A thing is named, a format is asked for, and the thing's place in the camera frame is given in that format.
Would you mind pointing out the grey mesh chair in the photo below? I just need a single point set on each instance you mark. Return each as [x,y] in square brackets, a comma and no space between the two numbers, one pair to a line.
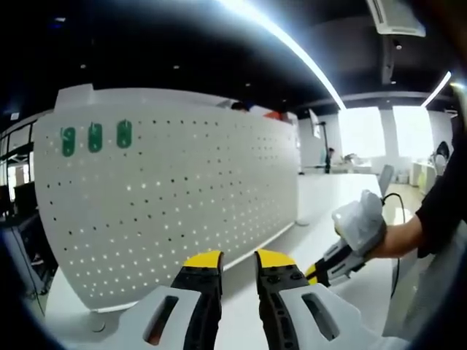
[419,299]

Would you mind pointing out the white perforated mounting plate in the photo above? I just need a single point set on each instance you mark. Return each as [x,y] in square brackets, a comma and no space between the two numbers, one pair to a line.
[182,182]

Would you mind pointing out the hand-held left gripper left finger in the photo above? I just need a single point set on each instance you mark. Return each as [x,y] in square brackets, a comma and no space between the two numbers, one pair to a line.
[204,291]

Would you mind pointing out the ceiling light strip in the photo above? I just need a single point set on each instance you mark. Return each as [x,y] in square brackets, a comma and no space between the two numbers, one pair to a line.
[292,43]
[438,87]

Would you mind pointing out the ceiling air conditioner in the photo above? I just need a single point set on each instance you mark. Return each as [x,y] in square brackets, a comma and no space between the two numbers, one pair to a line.
[397,22]

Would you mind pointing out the grey office chair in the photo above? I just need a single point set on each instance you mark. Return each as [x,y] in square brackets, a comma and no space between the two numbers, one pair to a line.
[386,178]

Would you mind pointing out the green hook assembly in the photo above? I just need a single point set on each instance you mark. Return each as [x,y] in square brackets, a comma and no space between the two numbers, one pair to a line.
[95,142]
[124,136]
[68,146]

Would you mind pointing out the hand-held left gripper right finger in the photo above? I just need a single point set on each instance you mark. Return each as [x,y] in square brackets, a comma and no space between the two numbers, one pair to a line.
[277,288]

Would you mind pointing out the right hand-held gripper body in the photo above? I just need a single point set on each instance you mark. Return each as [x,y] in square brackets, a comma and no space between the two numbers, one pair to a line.
[359,226]

